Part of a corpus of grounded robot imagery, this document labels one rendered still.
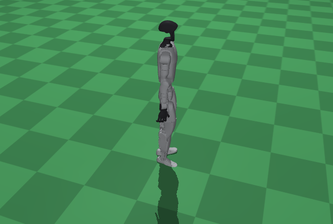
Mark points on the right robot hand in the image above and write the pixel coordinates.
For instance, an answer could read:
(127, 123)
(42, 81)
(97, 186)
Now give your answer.
(162, 115)

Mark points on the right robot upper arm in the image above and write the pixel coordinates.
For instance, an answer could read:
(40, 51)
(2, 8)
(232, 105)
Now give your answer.
(165, 60)

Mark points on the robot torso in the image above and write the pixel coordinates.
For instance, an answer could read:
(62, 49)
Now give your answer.
(172, 68)

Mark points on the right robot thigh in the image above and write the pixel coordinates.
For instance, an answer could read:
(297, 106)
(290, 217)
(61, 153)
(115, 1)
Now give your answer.
(170, 123)

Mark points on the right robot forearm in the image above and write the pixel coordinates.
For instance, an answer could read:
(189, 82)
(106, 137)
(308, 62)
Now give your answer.
(164, 94)

